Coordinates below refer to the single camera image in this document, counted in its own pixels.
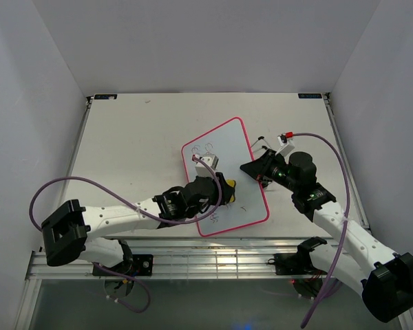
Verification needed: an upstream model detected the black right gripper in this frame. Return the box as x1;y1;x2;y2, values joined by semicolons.
239;148;299;193

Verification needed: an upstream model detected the yellow black whiteboard eraser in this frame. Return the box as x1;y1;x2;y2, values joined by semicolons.
224;179;236;204

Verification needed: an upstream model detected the pink framed whiteboard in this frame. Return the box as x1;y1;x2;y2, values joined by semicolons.
181;117;270;237

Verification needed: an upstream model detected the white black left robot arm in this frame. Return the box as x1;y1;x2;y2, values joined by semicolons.
41;172;236;275

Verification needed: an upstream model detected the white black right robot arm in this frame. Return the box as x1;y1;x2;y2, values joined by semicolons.
240;149;413;322

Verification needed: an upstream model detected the blue right corner label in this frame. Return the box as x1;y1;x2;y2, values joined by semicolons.
297;93;322;99

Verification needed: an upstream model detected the blue corner label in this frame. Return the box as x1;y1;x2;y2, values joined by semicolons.
94;93;118;100
297;93;322;99

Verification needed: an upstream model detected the blue left corner label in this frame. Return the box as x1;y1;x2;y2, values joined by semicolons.
94;93;118;100

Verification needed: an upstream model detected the wire whiteboard stand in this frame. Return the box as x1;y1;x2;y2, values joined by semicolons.
253;135;275;189

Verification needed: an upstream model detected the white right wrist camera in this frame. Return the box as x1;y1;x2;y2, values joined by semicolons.
275;132;295;157

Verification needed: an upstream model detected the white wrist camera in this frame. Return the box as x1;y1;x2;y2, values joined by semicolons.
275;132;295;157
192;153;219;177

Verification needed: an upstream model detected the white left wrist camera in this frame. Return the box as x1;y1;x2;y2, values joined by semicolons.
192;153;219;177

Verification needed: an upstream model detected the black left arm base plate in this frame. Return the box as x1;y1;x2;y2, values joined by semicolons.
108;254;153;276

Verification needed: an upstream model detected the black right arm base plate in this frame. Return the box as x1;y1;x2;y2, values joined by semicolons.
266;252;326;276

